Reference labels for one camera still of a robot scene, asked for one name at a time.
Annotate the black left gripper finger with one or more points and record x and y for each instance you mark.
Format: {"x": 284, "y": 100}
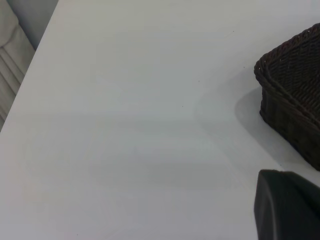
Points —
{"x": 287, "y": 207}

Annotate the black wicker basket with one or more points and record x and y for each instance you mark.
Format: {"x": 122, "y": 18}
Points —
{"x": 295, "y": 75}

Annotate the beige pleated fabric cover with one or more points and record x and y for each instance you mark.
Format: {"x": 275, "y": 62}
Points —
{"x": 10, "y": 62}

